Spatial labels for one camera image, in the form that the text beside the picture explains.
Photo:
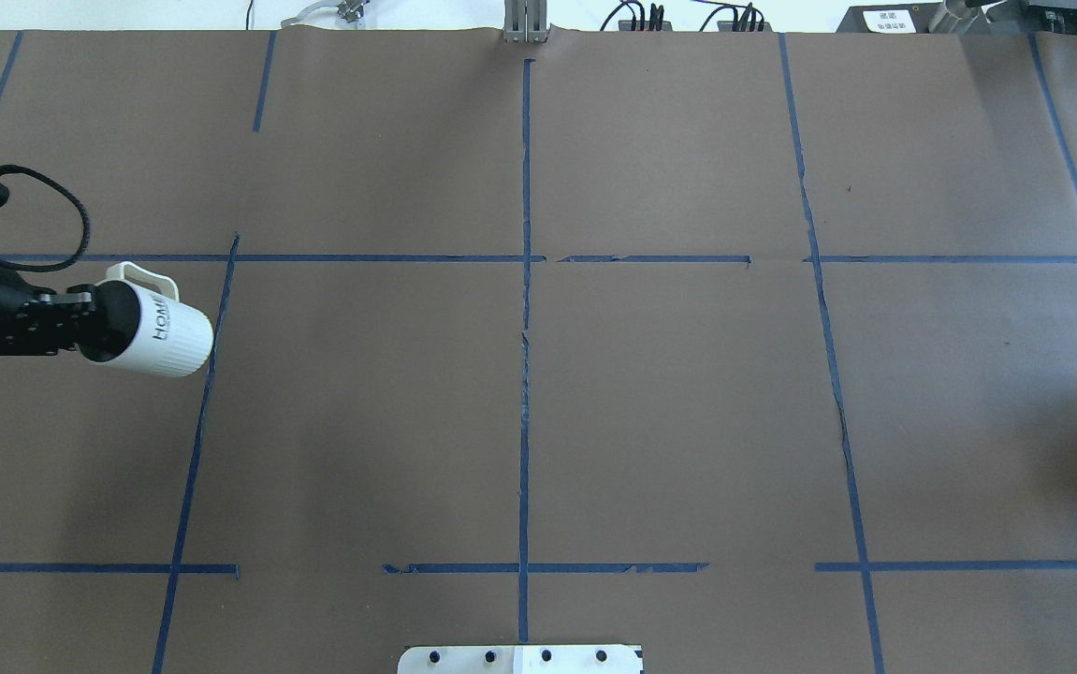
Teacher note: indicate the white ribbed mug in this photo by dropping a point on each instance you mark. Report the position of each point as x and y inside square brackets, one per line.
[140, 325]

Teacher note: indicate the aluminium frame post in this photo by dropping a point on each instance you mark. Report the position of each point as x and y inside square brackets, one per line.
[525, 21]

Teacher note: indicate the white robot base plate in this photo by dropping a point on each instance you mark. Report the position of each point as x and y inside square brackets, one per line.
[522, 658]

